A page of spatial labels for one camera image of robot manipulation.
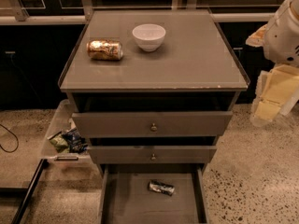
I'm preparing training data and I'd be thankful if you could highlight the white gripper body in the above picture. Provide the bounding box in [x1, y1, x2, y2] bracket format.
[256, 64, 299, 116]

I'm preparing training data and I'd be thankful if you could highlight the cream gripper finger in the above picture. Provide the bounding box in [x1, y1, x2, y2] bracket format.
[249, 99, 280, 127]

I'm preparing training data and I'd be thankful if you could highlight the silver blue redbull can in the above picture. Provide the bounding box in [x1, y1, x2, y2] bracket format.
[149, 180, 175, 196]

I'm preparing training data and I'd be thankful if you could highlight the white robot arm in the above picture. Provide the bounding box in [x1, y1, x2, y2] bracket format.
[246, 0, 299, 127]

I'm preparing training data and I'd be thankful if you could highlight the grey drawer cabinet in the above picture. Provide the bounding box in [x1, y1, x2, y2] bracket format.
[57, 8, 251, 175]

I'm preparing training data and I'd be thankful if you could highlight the grey middle drawer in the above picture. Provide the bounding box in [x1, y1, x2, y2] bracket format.
[88, 146, 217, 164]

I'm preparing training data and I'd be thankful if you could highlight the grey drawer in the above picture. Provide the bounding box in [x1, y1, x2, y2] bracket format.
[72, 111, 233, 138]
[88, 146, 217, 164]
[98, 164, 209, 224]

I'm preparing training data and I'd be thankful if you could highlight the grey bottom drawer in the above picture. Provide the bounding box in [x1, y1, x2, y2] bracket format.
[98, 164, 209, 224]

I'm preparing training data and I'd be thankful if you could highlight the grey top drawer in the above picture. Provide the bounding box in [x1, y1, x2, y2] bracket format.
[72, 111, 233, 138]

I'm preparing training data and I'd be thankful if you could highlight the gold soda can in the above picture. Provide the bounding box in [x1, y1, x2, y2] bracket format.
[87, 39, 123, 61]

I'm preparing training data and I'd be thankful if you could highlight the metal window railing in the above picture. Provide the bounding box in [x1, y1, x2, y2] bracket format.
[0, 0, 284, 24]

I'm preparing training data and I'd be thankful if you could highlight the white ceramic bowl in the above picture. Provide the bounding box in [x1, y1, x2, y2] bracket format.
[132, 23, 166, 52]

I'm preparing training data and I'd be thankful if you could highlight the dark blue snack bag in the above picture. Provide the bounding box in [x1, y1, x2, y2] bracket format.
[63, 128, 87, 153]

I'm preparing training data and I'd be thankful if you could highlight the clear plastic storage bin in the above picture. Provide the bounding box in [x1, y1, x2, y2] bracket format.
[40, 100, 92, 167]

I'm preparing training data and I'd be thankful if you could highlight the green snack bag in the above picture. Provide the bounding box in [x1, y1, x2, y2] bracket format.
[49, 133, 69, 153]

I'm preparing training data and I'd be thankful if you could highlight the black metal floor frame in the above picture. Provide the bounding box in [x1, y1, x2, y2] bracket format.
[0, 159, 49, 224]

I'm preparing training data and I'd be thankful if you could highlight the black floor cable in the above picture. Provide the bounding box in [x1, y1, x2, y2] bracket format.
[0, 123, 20, 154]

